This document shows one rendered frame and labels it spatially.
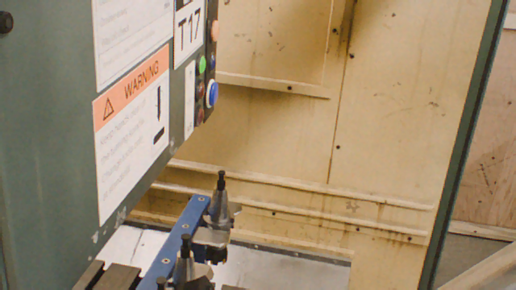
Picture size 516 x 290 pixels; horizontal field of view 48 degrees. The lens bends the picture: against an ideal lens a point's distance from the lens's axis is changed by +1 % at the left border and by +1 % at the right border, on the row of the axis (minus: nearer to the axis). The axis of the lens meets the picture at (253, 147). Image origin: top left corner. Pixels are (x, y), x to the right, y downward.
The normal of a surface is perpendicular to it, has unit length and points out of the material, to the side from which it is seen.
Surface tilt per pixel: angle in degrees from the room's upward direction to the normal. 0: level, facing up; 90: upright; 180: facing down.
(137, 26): 90
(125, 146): 90
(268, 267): 24
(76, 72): 90
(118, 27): 90
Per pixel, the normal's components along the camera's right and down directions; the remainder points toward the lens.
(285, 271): -0.02, -0.64
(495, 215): -0.18, 0.43
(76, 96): 0.98, 0.15
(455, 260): 0.07, -0.89
